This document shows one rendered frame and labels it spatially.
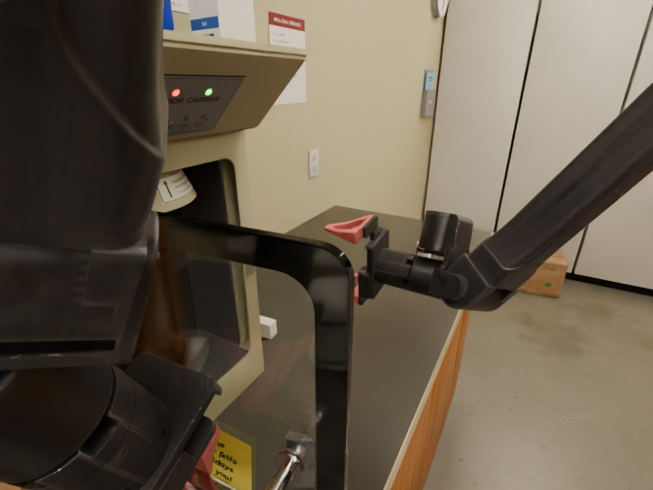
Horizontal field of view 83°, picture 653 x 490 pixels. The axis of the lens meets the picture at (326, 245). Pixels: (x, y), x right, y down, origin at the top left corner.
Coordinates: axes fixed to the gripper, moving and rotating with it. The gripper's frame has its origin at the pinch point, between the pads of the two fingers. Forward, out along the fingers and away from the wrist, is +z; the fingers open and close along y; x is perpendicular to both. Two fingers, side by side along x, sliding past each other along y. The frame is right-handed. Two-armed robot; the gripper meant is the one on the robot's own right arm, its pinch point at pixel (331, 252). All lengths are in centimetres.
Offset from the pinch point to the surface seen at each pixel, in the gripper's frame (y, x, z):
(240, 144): 19.2, 5.1, 11.7
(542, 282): -140, -219, -48
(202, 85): 29.5, 17.8, 3.2
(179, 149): 21.6, 16.1, 11.7
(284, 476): 5.6, 36.1, -16.5
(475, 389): -135, -97, -24
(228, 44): 32.9, 16.1, 0.2
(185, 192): 15.1, 15.4, 13.9
